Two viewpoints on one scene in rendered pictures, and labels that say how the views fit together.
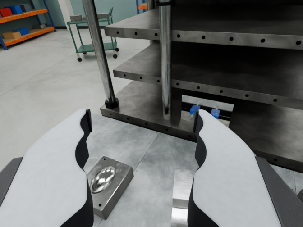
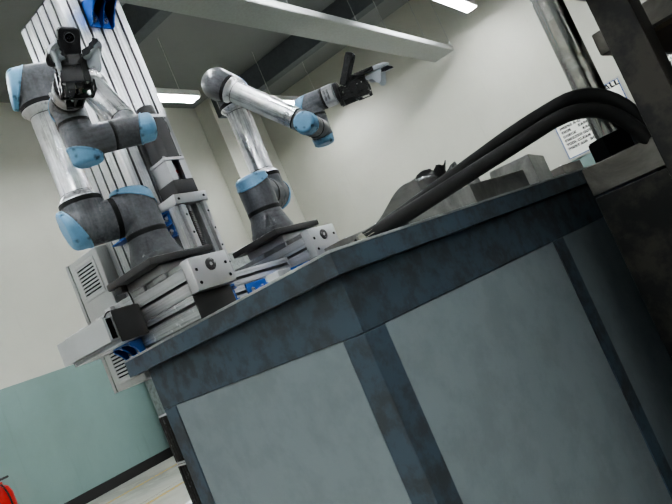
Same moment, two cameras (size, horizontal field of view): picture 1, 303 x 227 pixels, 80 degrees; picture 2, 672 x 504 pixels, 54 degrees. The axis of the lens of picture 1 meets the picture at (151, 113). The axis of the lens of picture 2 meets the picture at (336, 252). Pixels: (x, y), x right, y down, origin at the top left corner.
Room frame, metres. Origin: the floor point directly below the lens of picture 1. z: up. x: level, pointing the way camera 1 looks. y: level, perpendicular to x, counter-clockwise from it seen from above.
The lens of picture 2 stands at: (0.25, -2.24, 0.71)
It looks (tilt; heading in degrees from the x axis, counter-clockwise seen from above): 5 degrees up; 105
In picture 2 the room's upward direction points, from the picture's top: 23 degrees counter-clockwise
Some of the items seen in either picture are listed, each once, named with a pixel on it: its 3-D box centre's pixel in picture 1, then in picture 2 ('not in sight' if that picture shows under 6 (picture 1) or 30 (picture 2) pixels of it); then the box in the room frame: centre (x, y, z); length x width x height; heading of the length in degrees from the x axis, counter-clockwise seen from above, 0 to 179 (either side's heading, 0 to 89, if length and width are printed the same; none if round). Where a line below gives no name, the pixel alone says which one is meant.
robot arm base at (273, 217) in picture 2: not in sight; (269, 222); (-0.48, -0.11, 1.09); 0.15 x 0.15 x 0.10
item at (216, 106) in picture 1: (213, 91); not in sight; (1.01, -0.42, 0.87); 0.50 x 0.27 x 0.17; 151
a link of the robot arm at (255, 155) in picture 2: not in sight; (249, 141); (-0.47, 0.02, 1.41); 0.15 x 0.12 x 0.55; 89
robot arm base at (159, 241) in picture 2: not in sight; (152, 248); (-0.67, -0.57, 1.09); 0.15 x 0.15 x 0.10
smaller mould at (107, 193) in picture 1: (104, 184); (550, 183); (0.43, 0.21, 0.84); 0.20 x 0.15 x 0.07; 151
